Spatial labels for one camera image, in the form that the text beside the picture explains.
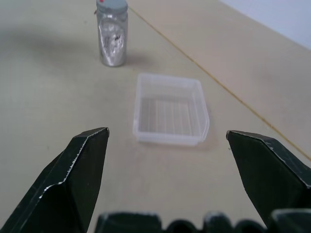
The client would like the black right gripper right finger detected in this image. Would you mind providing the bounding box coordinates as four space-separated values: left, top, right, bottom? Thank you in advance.
225 130 311 230

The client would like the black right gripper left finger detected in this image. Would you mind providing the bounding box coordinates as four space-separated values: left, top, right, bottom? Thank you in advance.
0 127 110 233

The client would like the clear plastic square container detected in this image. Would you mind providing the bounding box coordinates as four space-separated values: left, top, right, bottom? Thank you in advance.
132 73 210 147

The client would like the clear glass jar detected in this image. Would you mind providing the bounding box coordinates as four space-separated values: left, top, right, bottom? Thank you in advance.
97 7 129 67

